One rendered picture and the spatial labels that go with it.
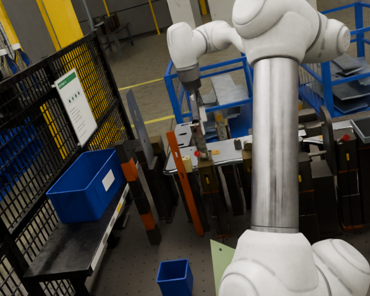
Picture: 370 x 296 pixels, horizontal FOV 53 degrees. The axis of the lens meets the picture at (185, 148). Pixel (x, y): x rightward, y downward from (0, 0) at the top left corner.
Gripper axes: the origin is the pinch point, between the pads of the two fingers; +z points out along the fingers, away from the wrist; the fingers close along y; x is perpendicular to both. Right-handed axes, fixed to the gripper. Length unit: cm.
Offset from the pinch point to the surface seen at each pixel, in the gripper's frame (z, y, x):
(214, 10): 41, 776, 33
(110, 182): 5.0, -26.1, 35.2
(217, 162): 13.2, -10.0, -3.7
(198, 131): -4.7, -16.9, -1.0
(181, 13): 30, 767, 109
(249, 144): 3.6, -17.5, -18.1
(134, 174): 8.1, -17.6, 28.3
